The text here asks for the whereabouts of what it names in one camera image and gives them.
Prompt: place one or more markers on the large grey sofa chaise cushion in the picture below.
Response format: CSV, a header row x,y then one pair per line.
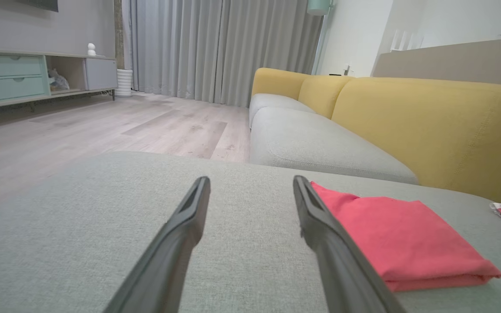
x,y
81,239

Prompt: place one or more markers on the dark wall television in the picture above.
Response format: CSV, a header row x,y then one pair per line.
x,y
41,4

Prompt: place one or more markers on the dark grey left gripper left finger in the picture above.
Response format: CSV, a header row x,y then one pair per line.
x,y
168,261

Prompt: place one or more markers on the teal floor lamp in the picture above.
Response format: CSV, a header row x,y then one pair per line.
x,y
318,6

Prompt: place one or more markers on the long low tv cabinet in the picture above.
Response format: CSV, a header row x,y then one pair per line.
x,y
76,71

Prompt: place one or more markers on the mint green cabinet drawer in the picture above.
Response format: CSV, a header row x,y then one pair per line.
x,y
18,88
13,66

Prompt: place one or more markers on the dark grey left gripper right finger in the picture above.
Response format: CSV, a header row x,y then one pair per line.
x,y
342,269

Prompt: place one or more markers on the red and white sports shorts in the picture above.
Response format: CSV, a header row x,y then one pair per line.
x,y
407,239

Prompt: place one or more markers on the crumpled bag in cabinet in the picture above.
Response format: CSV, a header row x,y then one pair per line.
x,y
58,81

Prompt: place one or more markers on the small white figurine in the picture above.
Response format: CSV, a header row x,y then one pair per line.
x,y
91,50

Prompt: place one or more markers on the yellow sofa backrest cushion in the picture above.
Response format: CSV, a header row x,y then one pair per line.
x,y
320,93
429,126
276,80

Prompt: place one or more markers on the grey cabinet door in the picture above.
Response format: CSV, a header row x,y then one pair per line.
x,y
101,74

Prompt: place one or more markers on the grey pleated curtain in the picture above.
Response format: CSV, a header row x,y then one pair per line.
x,y
189,43

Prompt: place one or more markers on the white slatted railing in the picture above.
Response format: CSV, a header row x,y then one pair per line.
x,y
405,41

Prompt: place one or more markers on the white ribbed plant pot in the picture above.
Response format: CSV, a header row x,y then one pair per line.
x,y
124,82

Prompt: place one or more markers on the grey sofa seat cushion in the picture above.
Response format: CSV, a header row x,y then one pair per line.
x,y
272,102
311,143

